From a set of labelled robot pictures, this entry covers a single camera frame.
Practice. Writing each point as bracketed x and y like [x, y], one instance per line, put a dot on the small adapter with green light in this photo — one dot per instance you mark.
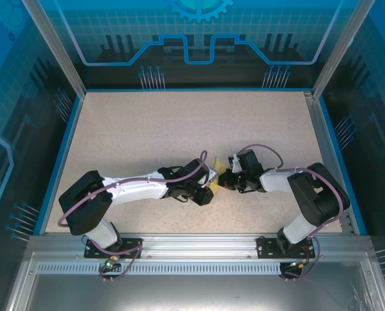
[109, 263]
[297, 264]

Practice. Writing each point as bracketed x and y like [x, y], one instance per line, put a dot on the shiny metal tray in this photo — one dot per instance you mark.
[192, 291]

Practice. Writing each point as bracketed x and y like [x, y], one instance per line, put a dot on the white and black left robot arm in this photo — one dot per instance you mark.
[137, 189]

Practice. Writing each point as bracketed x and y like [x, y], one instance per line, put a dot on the long aluminium mounting rail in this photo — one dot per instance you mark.
[199, 246]

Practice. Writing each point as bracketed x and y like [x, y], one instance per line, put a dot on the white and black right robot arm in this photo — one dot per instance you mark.
[276, 181]

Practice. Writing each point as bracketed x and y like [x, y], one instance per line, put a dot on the blue table edge strip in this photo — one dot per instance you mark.
[63, 162]
[335, 145]

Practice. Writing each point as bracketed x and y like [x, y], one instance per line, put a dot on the aluminium side rail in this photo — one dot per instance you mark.
[324, 145]

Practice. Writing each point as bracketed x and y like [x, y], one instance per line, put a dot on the aluminium frame post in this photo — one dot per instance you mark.
[57, 48]
[338, 48]

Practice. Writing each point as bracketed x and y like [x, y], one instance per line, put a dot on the yellow cloth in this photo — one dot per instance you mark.
[214, 189]

